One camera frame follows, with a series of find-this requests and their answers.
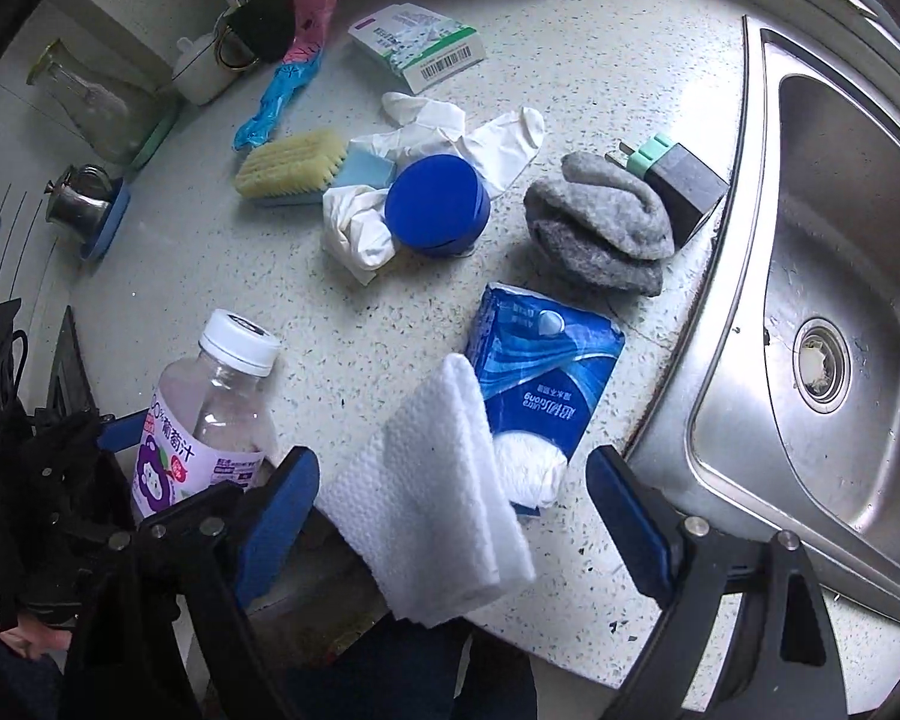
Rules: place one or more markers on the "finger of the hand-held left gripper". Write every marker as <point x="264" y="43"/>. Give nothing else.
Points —
<point x="195" y="506"/>
<point x="120" y="433"/>

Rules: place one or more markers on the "person's left hand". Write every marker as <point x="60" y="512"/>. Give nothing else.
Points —
<point x="37" y="641"/>

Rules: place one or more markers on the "person's blue trousers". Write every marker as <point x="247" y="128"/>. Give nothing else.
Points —
<point x="420" y="675"/>

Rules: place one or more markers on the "clear glass carafe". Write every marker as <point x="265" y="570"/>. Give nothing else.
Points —
<point x="97" y="101"/>

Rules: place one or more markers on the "purple label plastic bottle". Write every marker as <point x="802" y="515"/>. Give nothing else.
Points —
<point x="210" y="405"/>

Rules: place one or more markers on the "green saucer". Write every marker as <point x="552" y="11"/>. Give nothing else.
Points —
<point x="157" y="139"/>

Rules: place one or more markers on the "pink blue plastic packet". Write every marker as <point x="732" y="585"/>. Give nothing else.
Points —
<point x="300" y="52"/>

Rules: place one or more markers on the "white paper towel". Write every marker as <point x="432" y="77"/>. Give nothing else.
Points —
<point x="427" y="495"/>

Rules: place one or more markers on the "white lidded pot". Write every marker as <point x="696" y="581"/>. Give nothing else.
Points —
<point x="202" y="71"/>

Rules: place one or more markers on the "yellow bristle scrub brush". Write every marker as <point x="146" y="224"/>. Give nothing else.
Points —
<point x="292" y="165"/>

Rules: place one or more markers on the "blue tissue pack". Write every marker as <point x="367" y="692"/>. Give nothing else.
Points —
<point x="547" y="367"/>

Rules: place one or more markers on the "small steel pitcher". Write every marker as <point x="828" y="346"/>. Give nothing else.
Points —
<point x="79" y="199"/>

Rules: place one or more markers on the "black utensil cup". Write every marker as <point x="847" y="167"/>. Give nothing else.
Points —
<point x="266" y="22"/>

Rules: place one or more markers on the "blue saucer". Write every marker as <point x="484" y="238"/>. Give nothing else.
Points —
<point x="112" y="229"/>

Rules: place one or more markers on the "black plug charger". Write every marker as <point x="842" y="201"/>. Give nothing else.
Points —
<point x="682" y="187"/>

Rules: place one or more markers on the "grey cloth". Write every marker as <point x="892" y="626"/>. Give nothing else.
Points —
<point x="600" y="225"/>

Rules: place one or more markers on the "blue round tin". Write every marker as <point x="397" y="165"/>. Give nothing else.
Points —
<point x="435" y="202"/>

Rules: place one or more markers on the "stainless steel sink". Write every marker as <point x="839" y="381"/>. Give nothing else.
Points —
<point x="832" y="240"/>

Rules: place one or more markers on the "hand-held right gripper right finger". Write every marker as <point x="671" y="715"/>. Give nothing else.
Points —
<point x="630" y="517"/>

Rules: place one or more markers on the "white green cardboard box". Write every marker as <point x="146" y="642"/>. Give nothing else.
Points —
<point x="412" y="41"/>

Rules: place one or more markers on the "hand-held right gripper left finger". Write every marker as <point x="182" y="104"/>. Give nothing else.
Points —
<point x="270" y="532"/>

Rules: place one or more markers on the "light blue sponge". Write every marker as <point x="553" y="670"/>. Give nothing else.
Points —
<point x="364" y="169"/>

